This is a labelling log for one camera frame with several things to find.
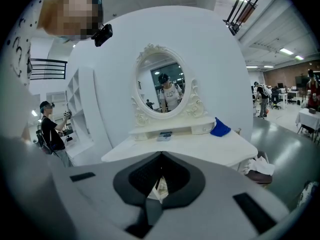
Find brown stool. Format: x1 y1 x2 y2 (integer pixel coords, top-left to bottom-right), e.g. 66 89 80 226
243 150 274 189

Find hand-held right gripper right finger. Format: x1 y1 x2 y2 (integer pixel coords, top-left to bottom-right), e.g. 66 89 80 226
149 151 291 240

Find black ceiling truss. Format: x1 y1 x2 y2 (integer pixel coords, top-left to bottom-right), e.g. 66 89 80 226
222 0 272 36

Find black screen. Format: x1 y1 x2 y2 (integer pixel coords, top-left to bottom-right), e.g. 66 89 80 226
294 75 310 87

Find person's head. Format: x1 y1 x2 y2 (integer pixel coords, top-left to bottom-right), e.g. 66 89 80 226
37 0 104 41

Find black head camera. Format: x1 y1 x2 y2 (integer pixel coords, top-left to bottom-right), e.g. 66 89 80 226
91 23 114 48

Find ceiling light panels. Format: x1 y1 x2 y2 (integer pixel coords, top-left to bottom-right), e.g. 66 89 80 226
229 0 305 70

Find oval mirror with carved frame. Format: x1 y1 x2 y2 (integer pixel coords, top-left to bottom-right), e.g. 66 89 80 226
131 43 208 121

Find white shelf unit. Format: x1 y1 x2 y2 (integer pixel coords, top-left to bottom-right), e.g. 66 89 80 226
65 67 101 160

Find blue cloth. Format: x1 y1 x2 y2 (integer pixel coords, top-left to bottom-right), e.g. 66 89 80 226
209 116 232 137

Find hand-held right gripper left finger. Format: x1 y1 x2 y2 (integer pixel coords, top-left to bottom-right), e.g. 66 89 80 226
49 151 163 240

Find white vanity dressing table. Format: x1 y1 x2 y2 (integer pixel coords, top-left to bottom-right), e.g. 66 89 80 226
101 43 259 173

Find black office chair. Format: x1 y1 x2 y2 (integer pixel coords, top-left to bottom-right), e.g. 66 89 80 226
269 88 282 110

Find table with white cloth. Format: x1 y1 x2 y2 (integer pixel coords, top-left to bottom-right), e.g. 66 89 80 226
295 107 320 145

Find white plastic bag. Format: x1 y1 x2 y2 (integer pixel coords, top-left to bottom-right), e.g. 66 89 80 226
246 155 276 177

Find black metal railing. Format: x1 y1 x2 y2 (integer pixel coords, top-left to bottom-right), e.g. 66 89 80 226
29 58 69 81

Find white large drawer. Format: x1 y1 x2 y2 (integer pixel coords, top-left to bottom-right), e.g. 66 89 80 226
147 175 171 201

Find white office desk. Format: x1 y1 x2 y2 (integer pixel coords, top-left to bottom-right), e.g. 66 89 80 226
278 90 301 109

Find white polka dot shirt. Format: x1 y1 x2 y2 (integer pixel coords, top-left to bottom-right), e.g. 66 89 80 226
4 0 45 87

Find small patterned box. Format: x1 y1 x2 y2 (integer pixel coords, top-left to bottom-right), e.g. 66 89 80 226
156 131 173 142

